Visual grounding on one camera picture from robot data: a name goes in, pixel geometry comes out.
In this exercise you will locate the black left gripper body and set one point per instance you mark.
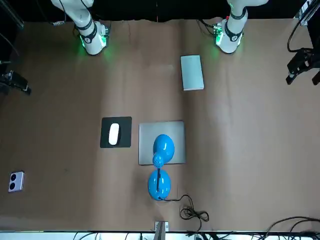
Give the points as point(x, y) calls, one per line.
point(310, 56)

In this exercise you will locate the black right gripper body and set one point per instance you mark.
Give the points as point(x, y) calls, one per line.
point(6, 79)

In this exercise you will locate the white computer mouse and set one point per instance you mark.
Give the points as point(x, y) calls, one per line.
point(114, 133)

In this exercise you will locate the grey laptop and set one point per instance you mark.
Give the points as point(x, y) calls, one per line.
point(147, 135)

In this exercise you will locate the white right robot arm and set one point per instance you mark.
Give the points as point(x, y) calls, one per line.
point(92, 42)

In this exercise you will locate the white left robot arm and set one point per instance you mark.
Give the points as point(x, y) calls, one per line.
point(232, 40)

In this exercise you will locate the black mouse pad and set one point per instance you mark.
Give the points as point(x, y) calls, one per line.
point(126, 132)

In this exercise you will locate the blue desk lamp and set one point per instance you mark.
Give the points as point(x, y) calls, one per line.
point(160, 186)

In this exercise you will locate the lilac folded flip phone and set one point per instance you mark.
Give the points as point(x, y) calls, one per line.
point(16, 181)

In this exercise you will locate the aluminium profile post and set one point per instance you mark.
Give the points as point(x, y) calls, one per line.
point(161, 231)

